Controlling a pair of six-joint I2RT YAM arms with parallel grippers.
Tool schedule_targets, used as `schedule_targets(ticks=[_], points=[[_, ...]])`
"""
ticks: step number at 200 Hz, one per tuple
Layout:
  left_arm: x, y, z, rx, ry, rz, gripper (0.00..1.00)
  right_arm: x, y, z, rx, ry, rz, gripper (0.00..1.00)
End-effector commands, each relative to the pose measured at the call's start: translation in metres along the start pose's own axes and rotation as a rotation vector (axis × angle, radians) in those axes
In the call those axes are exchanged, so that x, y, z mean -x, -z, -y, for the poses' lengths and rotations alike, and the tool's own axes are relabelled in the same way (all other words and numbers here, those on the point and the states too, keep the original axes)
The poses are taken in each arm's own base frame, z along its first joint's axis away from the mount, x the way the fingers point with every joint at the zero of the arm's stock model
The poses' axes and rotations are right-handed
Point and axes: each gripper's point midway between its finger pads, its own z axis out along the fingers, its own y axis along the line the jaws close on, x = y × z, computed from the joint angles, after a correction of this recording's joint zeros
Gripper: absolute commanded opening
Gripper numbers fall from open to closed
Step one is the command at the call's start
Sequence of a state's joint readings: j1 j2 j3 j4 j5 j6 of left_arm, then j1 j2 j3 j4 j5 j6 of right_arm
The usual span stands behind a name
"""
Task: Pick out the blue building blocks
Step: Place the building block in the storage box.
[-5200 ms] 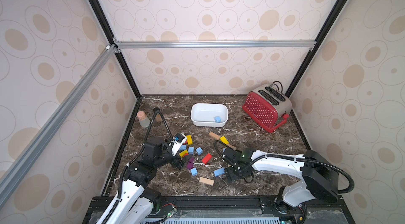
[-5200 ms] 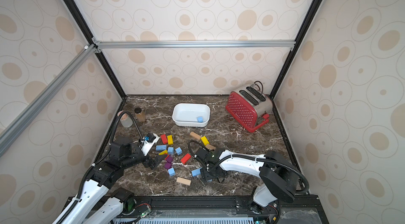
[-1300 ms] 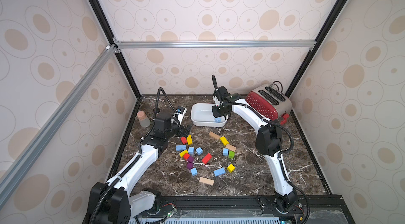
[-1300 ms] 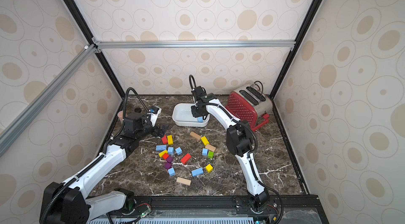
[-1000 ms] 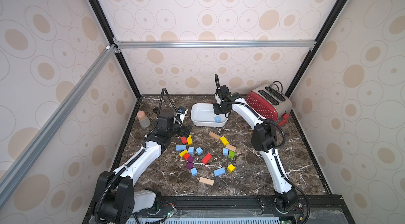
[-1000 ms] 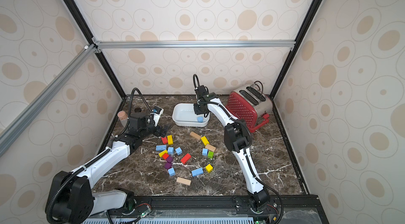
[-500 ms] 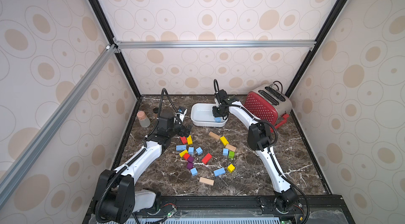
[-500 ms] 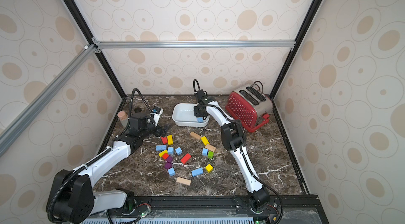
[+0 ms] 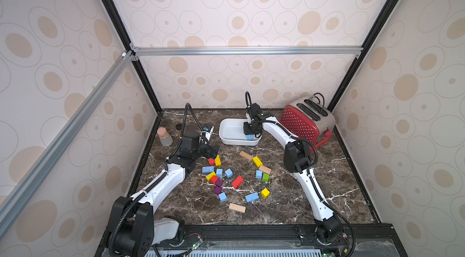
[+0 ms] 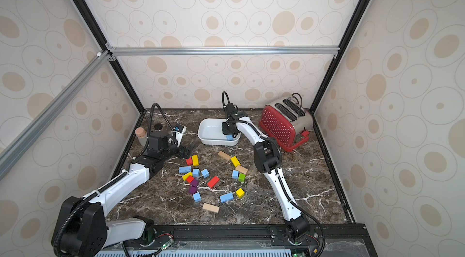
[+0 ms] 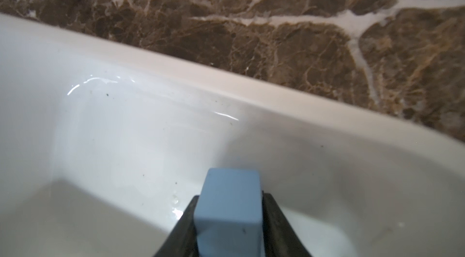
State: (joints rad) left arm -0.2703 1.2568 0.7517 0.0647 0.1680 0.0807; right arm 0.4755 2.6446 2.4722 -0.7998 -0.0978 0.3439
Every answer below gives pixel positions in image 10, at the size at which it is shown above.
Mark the yellow flat block left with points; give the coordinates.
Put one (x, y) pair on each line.
(195, 160)

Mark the pink lid glass jar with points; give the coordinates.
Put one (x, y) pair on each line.
(141, 135)

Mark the small yellow cube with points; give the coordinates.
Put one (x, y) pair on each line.
(240, 193)

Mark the long blue block left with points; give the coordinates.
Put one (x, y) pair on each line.
(185, 169)

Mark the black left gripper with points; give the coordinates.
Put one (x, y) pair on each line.
(182, 153)

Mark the silver horizontal frame bar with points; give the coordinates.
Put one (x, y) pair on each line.
(231, 50)

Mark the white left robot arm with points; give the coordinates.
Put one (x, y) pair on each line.
(82, 229)

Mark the red flat block left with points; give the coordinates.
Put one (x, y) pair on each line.
(189, 162)

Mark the white plastic tub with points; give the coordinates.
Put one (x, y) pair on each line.
(210, 133)

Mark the purple block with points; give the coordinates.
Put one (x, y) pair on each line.
(193, 186)

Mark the natural wood block rear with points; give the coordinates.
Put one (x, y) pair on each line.
(224, 155)

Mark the long red block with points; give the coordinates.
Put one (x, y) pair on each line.
(213, 182)

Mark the natural wood block middle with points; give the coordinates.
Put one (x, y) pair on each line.
(241, 169)

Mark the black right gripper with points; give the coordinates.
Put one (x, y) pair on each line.
(228, 128)

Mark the silver left frame bar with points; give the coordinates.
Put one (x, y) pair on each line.
(19, 146)

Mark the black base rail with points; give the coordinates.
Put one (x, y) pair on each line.
(330, 240)

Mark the yellow block centre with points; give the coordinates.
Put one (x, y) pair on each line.
(235, 161)

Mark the blue cube left cluster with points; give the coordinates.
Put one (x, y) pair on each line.
(205, 173)

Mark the natural wood flat block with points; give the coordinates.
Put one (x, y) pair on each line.
(210, 208)

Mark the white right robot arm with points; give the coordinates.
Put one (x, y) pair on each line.
(268, 161)

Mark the black lid spice jar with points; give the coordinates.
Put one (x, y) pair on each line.
(158, 127)

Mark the red polka dot toaster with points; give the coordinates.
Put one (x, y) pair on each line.
(287, 120)

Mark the long blue block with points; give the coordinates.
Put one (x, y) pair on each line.
(185, 169)
(226, 197)

